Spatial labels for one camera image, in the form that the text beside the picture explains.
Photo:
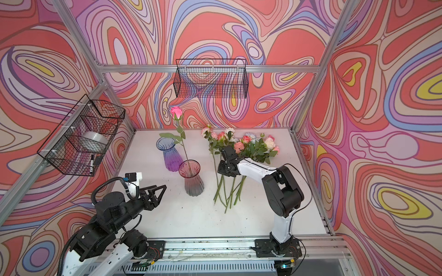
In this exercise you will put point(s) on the white tape roll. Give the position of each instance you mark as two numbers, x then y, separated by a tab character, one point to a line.
94	136

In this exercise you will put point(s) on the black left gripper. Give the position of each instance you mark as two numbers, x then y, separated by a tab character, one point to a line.
153	202

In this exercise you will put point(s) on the black wire basket back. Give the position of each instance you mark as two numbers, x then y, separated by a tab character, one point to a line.
211	78

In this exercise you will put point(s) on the bright pink rose stem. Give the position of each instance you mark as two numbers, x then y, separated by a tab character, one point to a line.
177	116

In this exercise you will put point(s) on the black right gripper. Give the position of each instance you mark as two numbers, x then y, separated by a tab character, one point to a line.
221	170

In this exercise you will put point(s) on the black wire basket left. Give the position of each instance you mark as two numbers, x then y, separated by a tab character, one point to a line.
70	153

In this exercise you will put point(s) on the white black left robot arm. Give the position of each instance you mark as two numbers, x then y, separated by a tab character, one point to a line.
115	207

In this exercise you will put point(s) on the aluminium frame post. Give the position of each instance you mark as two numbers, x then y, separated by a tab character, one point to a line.
78	38

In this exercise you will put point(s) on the black wire basket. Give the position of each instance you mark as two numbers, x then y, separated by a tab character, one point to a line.
211	78
70	153

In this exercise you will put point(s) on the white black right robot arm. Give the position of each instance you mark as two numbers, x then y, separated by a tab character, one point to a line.
284	197

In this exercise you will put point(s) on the pink grey glass vase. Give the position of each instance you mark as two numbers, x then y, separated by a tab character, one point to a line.
193	183

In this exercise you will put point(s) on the purple blue glass vase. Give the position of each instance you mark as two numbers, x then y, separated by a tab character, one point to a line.
172	157

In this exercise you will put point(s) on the pink white mixed rose stem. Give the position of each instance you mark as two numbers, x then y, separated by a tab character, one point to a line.
259	148

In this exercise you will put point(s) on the pink spray rose stem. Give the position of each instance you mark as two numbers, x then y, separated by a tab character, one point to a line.
238	182

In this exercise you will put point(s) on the small pink bud rose stem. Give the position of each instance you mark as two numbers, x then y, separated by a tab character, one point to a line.
212	139

